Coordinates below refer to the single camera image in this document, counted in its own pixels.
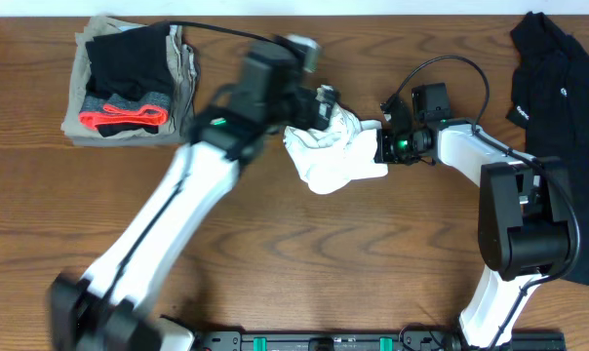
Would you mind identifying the white t-shirt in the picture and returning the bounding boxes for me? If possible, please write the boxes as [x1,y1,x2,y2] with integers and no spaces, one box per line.
[283,85,388,195]

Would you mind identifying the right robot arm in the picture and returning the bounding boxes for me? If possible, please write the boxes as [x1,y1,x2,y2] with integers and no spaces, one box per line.
[374,119,580,350]

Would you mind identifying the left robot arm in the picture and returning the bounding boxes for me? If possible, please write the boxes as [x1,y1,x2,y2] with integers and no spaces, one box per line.
[49,83,339,350]

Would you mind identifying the folded khaki garment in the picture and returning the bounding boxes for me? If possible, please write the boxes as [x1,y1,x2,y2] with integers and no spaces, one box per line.
[60,16,200,147]

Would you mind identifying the black t-shirt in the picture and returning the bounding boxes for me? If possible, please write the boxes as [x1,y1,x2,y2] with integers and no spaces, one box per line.
[507,12,589,286]

